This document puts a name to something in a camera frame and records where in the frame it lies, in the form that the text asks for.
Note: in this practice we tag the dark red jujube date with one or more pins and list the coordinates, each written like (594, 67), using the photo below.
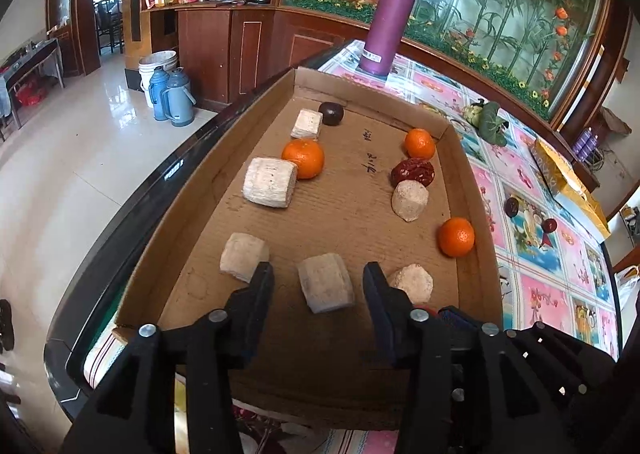
(550, 225)
(511, 206)

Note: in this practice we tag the green leafy vegetable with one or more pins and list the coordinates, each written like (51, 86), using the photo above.
(487, 117)

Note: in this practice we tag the brown cardboard tray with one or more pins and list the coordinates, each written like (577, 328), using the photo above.
(325, 214)

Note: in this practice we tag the white plastic bucket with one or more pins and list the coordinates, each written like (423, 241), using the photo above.
(156, 69)

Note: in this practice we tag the blue thermos jug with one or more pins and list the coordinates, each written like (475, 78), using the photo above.
(179, 97)
(159, 95)

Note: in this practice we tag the dark wooden chair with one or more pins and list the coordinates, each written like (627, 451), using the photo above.
(107, 20)

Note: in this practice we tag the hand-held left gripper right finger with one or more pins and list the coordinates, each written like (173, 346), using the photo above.
(380, 309)

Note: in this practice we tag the purple bottles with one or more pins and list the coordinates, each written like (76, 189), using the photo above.
(582, 143)

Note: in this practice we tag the yellow snack bag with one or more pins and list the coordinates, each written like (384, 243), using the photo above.
(567, 184)

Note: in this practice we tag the red bag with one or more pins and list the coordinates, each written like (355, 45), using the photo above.
(30, 95)

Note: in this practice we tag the orange tangerine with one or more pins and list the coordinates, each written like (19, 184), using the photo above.
(419, 143)
(303, 158)
(456, 236)

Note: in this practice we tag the beige rice cake block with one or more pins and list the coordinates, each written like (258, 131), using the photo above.
(326, 282)
(306, 123)
(244, 256)
(410, 200)
(270, 181)
(412, 282)

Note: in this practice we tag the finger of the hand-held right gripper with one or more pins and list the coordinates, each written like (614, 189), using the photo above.
(456, 321)

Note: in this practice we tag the white plastic bag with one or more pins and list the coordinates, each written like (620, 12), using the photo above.
(627, 280)

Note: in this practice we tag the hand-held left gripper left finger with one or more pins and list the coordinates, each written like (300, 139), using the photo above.
(255, 299)

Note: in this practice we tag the purple thermos bottle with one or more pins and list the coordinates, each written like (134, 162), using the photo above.
(389, 24)

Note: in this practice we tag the dark brown chestnut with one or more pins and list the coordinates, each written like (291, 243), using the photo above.
(331, 113)

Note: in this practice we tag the wooden cabinet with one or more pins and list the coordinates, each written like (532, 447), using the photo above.
(220, 49)

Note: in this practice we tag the side table with cloth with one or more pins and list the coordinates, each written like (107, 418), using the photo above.
(30, 67)

